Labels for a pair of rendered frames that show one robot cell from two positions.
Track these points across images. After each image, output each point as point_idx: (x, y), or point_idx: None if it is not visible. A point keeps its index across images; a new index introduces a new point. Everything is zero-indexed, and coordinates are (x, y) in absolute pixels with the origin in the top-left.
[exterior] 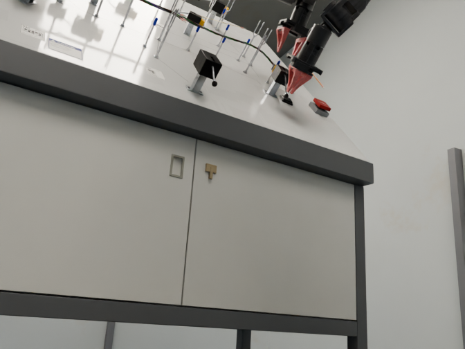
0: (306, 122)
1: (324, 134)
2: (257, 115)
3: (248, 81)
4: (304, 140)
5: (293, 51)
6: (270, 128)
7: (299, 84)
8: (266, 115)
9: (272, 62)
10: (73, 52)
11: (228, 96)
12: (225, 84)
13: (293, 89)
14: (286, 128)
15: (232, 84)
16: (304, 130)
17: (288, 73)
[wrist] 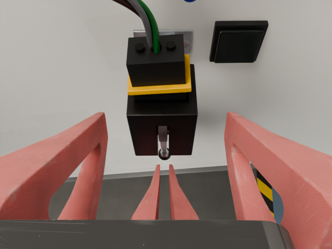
0: (254, 115)
1: (293, 131)
2: None
3: (57, 15)
4: (194, 167)
5: (243, 136)
6: (122, 172)
7: (170, 210)
8: (120, 149)
9: (134, 7)
10: None
11: (29, 145)
12: (2, 109)
13: (169, 184)
14: (161, 160)
15: (15, 91)
16: (218, 145)
17: (171, 155)
